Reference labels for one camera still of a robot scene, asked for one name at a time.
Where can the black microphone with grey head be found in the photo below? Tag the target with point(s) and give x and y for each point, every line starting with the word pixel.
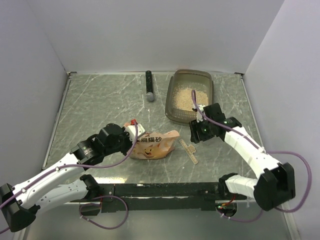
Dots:
pixel 149 86

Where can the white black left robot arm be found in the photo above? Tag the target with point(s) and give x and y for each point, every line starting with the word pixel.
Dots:
pixel 65 181

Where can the orange cat litter bag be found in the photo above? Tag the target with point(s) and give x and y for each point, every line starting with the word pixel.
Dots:
pixel 154 145

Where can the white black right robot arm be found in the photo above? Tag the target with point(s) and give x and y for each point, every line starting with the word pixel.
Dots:
pixel 274 182

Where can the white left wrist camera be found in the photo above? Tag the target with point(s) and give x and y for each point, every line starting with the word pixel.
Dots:
pixel 134 129

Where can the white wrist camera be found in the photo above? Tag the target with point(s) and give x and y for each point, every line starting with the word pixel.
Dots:
pixel 199 109
pixel 134 129

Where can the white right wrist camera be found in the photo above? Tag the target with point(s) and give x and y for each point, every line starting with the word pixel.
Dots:
pixel 199 109

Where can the brown plastic litter box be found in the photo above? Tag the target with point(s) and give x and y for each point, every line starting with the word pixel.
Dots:
pixel 187 78

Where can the beige clean litter pile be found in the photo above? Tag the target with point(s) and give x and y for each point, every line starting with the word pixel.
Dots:
pixel 182 98

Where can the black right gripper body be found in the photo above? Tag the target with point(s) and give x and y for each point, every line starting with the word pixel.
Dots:
pixel 204 129

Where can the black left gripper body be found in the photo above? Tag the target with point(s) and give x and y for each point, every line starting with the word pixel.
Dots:
pixel 123 144

